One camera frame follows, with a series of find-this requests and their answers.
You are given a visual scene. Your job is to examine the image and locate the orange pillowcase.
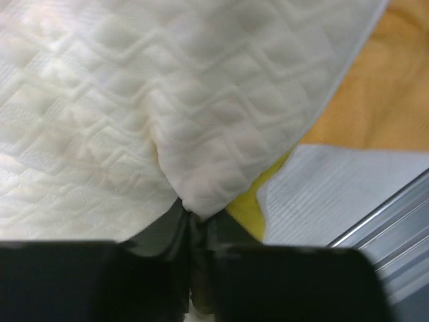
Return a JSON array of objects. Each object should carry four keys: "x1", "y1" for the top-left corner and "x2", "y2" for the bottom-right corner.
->
[{"x1": 302, "y1": 1, "x2": 428, "y2": 151}]

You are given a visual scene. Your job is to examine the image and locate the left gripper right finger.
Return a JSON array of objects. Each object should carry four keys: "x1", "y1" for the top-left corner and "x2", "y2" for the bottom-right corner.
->
[{"x1": 192, "y1": 211, "x2": 396, "y2": 321}]

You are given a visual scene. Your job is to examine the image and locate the cream memory foam pillow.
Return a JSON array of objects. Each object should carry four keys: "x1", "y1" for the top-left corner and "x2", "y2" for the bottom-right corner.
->
[{"x1": 1, "y1": 1, "x2": 387, "y2": 240}]

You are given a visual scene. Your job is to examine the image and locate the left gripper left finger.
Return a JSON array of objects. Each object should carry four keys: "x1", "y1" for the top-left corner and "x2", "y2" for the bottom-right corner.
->
[{"x1": 1, "y1": 201, "x2": 190, "y2": 321}]

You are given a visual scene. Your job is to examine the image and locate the aluminium mounting rail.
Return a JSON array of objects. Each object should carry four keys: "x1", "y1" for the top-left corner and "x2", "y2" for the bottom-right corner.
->
[{"x1": 329, "y1": 170, "x2": 428, "y2": 321}]

